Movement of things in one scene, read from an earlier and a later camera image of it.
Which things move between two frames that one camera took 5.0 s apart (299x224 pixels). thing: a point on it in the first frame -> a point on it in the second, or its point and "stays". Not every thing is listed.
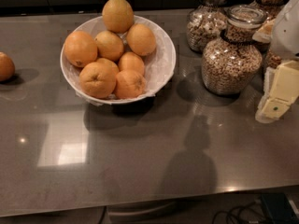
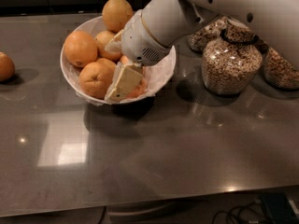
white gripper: [286, 32] -> [139, 43]
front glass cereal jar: [232, 64] stays
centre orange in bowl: [109, 45] stays
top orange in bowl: [118, 15] stays
